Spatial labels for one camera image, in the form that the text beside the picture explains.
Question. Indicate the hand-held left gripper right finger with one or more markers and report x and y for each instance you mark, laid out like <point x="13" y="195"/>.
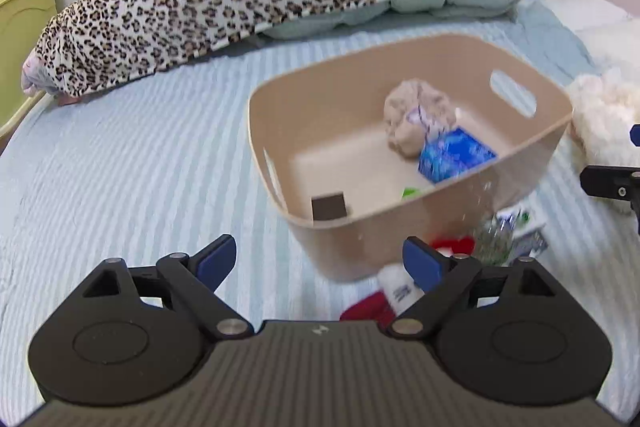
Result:
<point x="421" y="264"/>

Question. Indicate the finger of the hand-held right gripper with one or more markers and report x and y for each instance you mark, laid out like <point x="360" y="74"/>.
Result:
<point x="636" y="130"/>
<point x="602" y="181"/>

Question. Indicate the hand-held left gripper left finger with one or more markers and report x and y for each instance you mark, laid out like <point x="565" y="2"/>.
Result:
<point x="218" y="261"/>

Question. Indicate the red and white sock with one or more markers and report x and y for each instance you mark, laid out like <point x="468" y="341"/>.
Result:
<point x="367" y="307"/>

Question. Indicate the beige plastic basket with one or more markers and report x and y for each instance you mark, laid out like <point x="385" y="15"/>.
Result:
<point x="350" y="237"/>

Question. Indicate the white plush toy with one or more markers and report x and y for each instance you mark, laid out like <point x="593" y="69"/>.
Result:
<point x="602" y="117"/>

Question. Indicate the small green item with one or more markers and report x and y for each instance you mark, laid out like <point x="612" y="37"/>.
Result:
<point x="411" y="193"/>

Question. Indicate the clear crinkled plastic bag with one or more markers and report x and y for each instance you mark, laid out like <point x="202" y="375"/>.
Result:
<point x="492" y="239"/>

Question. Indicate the small white printed packet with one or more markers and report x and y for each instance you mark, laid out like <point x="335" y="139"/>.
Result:
<point x="531" y="243"/>

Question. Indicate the dark brown square block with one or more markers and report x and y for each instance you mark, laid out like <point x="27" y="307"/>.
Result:
<point x="328" y="207"/>

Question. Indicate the white bedding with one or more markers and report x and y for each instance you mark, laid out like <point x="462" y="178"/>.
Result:
<point x="605" y="22"/>

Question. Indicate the blue tissue packet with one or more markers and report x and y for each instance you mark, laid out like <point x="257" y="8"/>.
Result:
<point x="452" y="154"/>

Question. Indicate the blue striped bed sheet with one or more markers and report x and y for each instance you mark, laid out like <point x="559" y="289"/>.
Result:
<point x="125" y="157"/>

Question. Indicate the beige fuzzy cloth bundle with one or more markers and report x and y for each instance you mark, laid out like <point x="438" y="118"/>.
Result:
<point x="414" y="99"/>

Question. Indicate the light blue pillow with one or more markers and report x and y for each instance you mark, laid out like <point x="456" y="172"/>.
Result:
<point x="440" y="4"/>

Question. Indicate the pink cloth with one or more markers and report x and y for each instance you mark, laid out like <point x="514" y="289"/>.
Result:
<point x="31" y="74"/>

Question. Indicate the green wooden cabinet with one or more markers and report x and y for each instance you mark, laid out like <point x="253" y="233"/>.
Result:
<point x="20" y="32"/>

